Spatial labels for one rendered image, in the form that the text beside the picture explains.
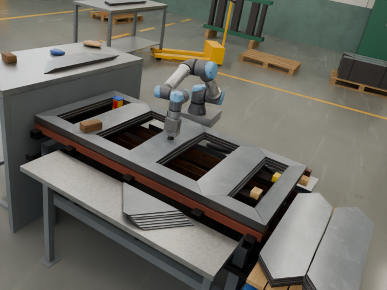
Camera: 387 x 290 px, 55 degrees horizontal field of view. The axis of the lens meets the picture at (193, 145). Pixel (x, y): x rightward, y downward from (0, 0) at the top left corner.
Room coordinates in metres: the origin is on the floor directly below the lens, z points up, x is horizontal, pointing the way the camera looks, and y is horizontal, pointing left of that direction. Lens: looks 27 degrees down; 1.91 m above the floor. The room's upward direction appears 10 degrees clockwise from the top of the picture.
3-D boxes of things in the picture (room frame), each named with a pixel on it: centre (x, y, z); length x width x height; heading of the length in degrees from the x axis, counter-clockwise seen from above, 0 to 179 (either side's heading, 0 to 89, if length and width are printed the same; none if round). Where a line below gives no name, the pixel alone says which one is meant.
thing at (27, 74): (2.63, 1.10, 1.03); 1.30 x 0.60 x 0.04; 154
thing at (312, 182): (2.43, -0.26, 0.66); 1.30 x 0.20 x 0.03; 64
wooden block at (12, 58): (2.42, 1.34, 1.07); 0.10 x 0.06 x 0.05; 53
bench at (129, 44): (6.61, 1.57, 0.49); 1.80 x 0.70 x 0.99; 160
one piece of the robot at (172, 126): (2.04, 0.15, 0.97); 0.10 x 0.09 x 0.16; 162
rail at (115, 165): (1.76, 0.29, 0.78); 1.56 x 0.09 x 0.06; 64
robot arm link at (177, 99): (2.06, 0.15, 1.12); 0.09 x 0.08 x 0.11; 163
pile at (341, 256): (1.38, -0.66, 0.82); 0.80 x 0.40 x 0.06; 154
